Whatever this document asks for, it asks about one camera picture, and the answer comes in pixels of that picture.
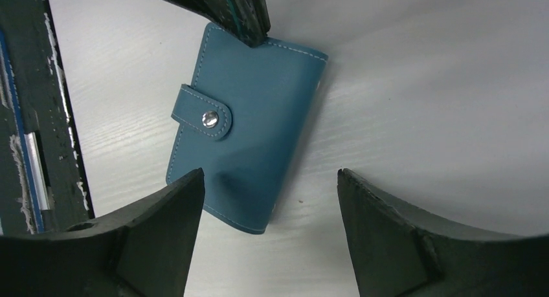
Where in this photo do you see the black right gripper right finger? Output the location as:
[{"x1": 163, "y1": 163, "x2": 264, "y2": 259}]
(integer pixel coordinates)
[{"x1": 337, "y1": 169, "x2": 548, "y2": 296}]

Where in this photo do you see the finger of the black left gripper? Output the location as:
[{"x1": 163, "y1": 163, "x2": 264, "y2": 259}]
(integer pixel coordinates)
[{"x1": 163, "y1": 0, "x2": 271, "y2": 47}]

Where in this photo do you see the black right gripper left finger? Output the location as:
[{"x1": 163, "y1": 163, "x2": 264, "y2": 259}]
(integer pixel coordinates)
[{"x1": 1, "y1": 169, "x2": 205, "y2": 296}]

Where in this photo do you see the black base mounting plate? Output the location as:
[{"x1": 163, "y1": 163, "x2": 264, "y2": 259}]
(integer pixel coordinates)
[{"x1": 1, "y1": 0, "x2": 95, "y2": 236}]

